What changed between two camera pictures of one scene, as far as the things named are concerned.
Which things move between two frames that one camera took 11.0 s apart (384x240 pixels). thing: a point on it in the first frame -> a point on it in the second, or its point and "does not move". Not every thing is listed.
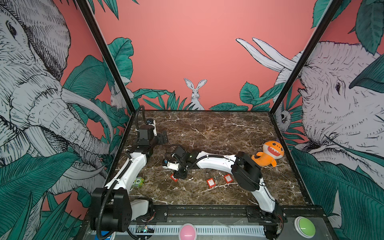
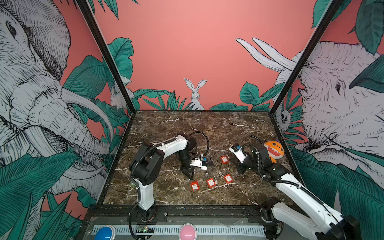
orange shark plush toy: (272, 150) does not move
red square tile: (211, 182) does not move
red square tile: (172, 177) -> (195, 185)
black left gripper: (159, 140) -> (186, 171)
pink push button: (188, 231) does not move
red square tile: (228, 178) does not move
